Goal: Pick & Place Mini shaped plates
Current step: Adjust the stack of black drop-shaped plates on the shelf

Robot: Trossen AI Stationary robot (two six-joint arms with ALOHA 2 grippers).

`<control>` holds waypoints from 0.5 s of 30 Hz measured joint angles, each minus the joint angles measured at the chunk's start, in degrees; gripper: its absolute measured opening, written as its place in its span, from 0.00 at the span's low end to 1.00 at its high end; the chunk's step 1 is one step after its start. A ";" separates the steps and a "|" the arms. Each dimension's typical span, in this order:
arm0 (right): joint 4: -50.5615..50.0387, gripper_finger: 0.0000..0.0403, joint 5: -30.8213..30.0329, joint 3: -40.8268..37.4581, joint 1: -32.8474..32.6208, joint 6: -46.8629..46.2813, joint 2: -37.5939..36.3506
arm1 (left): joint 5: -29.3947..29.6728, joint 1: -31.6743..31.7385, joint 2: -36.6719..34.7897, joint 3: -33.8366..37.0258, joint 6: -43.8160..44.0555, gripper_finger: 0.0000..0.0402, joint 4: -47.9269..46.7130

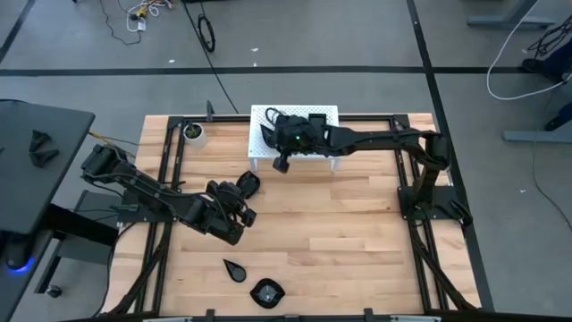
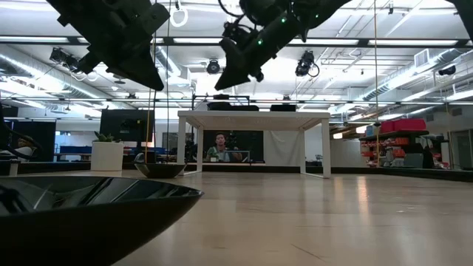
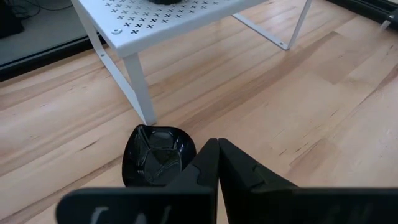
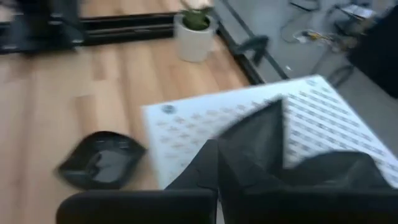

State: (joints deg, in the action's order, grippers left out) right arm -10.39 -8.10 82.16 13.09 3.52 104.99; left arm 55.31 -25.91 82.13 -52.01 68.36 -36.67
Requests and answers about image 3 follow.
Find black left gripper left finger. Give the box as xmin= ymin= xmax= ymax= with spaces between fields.
xmin=55 ymin=138 xmax=220 ymax=224

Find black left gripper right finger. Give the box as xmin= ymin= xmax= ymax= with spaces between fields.
xmin=218 ymin=138 xmax=398 ymax=224

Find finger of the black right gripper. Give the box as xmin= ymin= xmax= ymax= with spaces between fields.
xmin=381 ymin=9 xmax=398 ymax=31

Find black wavy mini plate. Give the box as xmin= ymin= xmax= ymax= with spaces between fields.
xmin=121 ymin=124 xmax=197 ymax=188

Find black teardrop mini plate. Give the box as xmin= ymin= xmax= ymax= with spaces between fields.
xmin=147 ymin=0 xmax=184 ymax=6

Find white perforated shelf riser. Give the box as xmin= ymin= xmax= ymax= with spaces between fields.
xmin=70 ymin=0 xmax=313 ymax=126

